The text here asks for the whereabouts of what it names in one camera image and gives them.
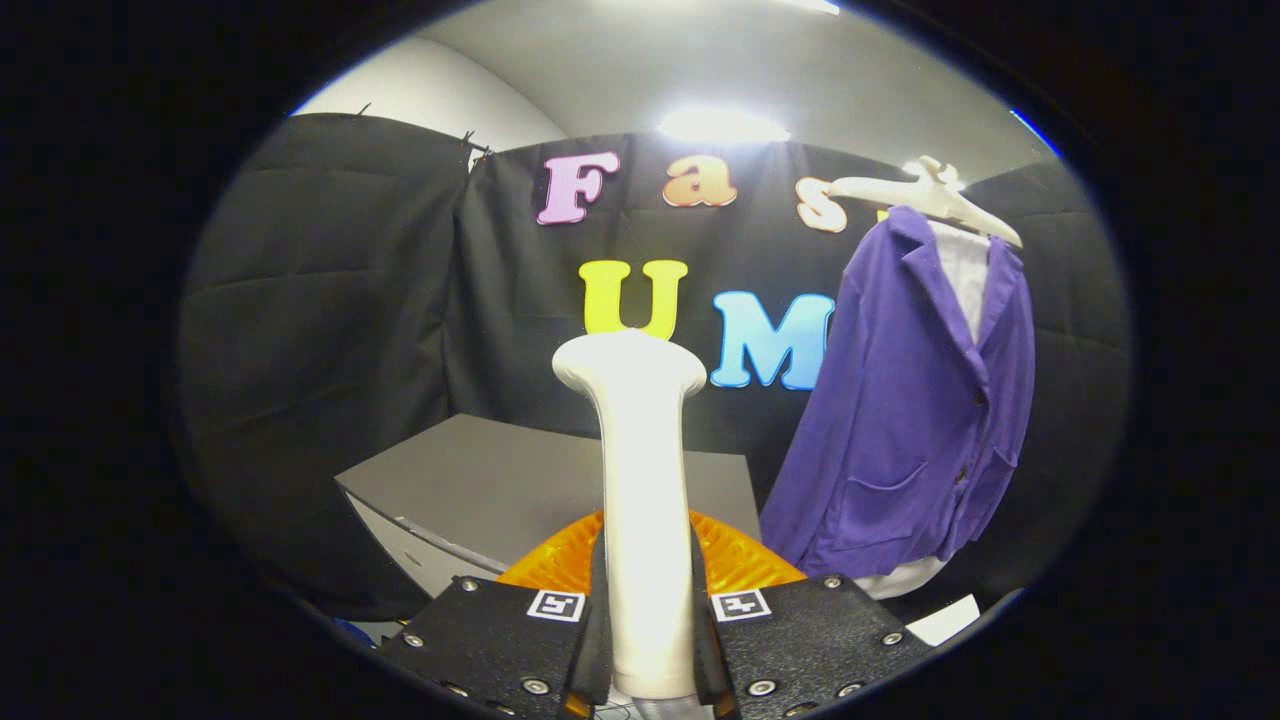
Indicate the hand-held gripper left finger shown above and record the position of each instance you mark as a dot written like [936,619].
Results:
[600,660]

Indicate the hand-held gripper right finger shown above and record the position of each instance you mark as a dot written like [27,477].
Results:
[705,660]

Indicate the white garment steamer head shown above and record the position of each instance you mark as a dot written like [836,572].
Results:
[645,500]

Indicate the purple jacket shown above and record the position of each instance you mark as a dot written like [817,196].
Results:
[900,420]

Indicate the white shirt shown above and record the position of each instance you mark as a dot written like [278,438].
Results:
[965,275]

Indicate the white clothes hanger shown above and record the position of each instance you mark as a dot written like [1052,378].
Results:
[935,195]

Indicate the grey cabinet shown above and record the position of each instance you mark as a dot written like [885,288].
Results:
[480,480]

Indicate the white paper sheet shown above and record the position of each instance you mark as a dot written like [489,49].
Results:
[945,622]

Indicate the black backdrop cloth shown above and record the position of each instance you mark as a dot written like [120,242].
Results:
[320,350]

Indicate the large ceiling light panel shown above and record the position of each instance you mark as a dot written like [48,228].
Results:
[810,5]

